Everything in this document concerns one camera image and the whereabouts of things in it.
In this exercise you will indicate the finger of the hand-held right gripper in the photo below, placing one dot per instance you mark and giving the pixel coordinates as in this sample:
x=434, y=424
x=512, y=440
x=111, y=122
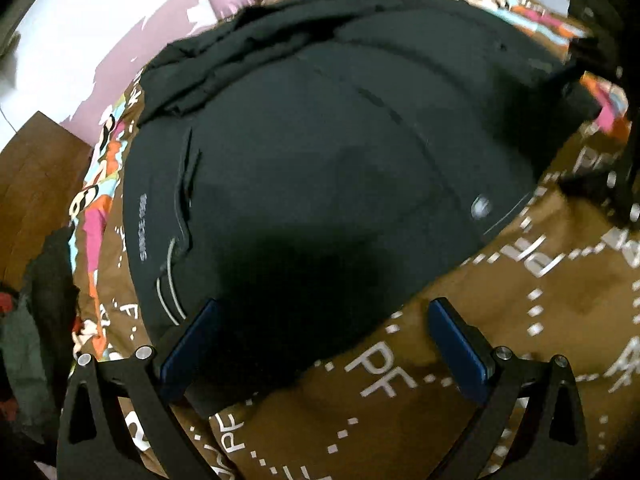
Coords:
x=585, y=187
x=587, y=25

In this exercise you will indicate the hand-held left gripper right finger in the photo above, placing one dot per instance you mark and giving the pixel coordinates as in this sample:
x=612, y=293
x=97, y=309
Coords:
x=460, y=350

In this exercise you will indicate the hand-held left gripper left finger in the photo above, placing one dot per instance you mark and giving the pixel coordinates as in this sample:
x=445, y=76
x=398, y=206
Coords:
x=190, y=350

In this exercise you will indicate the black jacket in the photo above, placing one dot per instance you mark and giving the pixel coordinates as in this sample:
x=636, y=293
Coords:
x=325, y=160

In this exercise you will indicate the dark clothes pile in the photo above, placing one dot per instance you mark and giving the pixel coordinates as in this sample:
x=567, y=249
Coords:
x=30, y=340

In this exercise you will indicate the printed colourful blanket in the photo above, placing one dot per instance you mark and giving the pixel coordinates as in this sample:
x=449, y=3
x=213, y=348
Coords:
x=400, y=435

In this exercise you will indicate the wooden headboard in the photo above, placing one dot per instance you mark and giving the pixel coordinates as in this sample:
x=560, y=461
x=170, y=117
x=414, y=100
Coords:
x=40, y=185

